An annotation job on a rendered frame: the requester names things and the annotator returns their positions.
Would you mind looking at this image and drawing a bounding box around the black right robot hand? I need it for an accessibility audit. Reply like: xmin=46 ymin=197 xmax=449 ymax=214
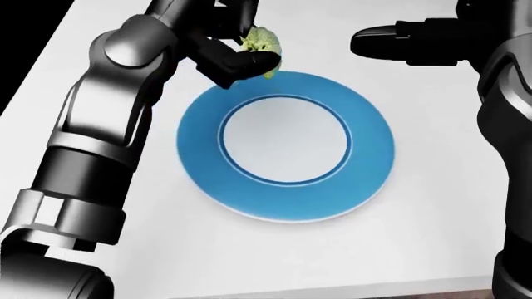
xmin=349 ymin=0 xmax=519 ymax=67

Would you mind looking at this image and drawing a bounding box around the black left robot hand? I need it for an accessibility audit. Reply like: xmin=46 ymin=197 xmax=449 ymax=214
xmin=144 ymin=0 xmax=282 ymax=91

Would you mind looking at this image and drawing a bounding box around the green broccoli floret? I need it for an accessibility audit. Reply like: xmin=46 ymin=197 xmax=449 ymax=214
xmin=239 ymin=25 xmax=284 ymax=80

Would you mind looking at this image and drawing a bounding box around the blue rimmed white plate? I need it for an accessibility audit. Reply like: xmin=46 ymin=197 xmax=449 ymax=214
xmin=177 ymin=71 xmax=396 ymax=223

